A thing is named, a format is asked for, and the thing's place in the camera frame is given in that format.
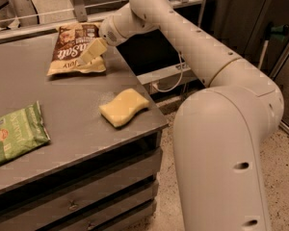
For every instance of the dark grey cabinet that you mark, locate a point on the dark grey cabinet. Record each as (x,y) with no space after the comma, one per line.
(241,25)

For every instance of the brown sea salt chip bag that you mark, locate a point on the brown sea salt chip bag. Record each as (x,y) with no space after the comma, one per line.
(71,42)

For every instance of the grey drawer unit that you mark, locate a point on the grey drawer unit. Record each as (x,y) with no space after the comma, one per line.
(106,192)

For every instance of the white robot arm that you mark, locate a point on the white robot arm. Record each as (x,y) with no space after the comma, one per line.
(217,131)

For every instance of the grey metal post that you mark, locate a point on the grey metal post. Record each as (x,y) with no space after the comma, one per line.
(202,4)

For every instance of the yellow sponge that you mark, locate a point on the yellow sponge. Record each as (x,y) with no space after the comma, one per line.
(123,107)

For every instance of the green jalapeno chip bag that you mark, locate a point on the green jalapeno chip bag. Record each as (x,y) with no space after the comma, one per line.
(21,131)

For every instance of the grey metal rail frame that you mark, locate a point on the grey metal rail frame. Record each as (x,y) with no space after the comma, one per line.
(21,19)

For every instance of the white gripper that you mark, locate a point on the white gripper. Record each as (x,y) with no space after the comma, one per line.
(110,33)

